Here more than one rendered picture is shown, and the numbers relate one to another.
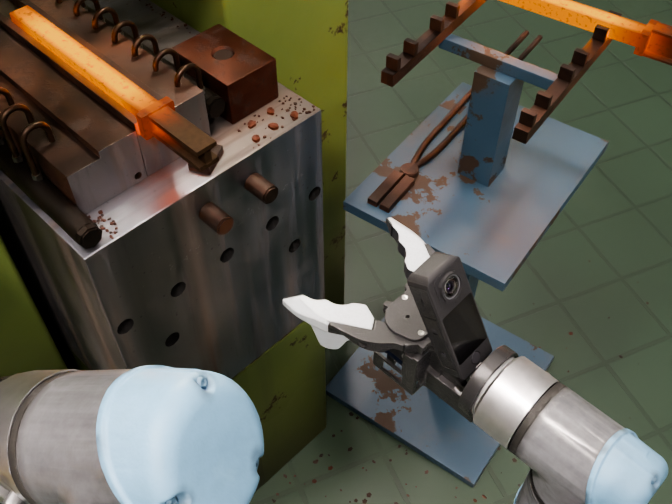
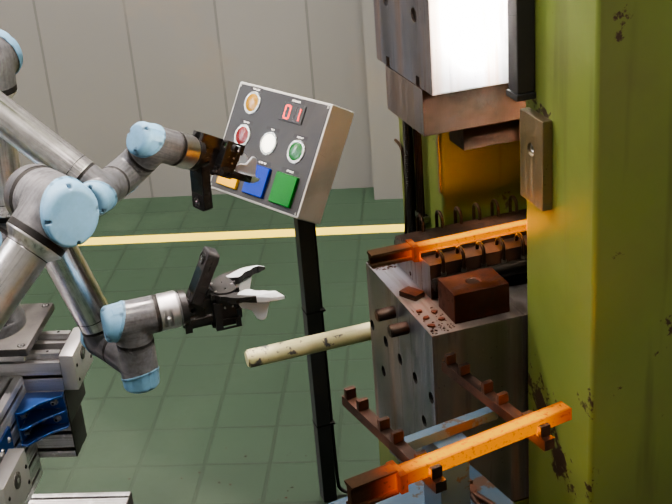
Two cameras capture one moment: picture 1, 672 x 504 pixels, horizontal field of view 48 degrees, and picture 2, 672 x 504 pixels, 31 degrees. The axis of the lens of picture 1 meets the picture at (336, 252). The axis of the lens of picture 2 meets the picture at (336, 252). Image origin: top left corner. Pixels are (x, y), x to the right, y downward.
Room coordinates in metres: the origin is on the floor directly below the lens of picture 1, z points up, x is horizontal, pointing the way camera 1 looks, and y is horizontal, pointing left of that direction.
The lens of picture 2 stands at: (1.65, -1.86, 2.05)
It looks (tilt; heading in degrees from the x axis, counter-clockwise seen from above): 25 degrees down; 119
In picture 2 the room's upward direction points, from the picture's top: 5 degrees counter-clockwise
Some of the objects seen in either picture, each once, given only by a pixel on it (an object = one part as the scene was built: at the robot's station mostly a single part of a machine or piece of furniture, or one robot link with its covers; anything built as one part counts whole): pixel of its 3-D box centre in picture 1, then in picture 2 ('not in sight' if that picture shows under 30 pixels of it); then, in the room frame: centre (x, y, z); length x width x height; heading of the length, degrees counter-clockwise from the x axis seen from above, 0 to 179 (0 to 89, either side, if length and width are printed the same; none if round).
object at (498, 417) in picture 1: (514, 397); (170, 310); (0.34, -0.16, 0.98); 0.08 x 0.05 x 0.08; 135
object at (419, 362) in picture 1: (441, 350); (209, 305); (0.40, -0.10, 0.97); 0.12 x 0.08 x 0.09; 45
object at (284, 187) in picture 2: not in sight; (284, 190); (0.29, 0.42, 1.01); 0.07 x 0.05 x 0.07; 160
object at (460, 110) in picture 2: not in sight; (499, 83); (0.84, 0.38, 1.32); 0.42 x 0.20 x 0.10; 45
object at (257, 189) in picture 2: not in sight; (257, 180); (0.19, 0.45, 1.01); 0.07 x 0.05 x 0.07; 160
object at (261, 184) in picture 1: (261, 188); (398, 329); (0.72, 0.10, 0.87); 0.04 x 0.03 x 0.03; 45
